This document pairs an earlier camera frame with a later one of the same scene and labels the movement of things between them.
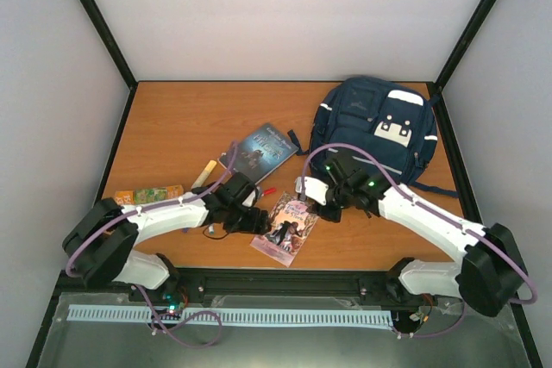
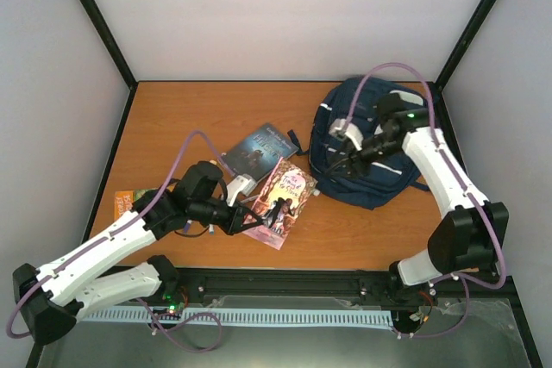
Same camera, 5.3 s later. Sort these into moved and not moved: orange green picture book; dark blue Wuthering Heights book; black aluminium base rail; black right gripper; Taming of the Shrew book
Moved: Taming of the Shrew book; black right gripper
Not moved: black aluminium base rail; dark blue Wuthering Heights book; orange green picture book
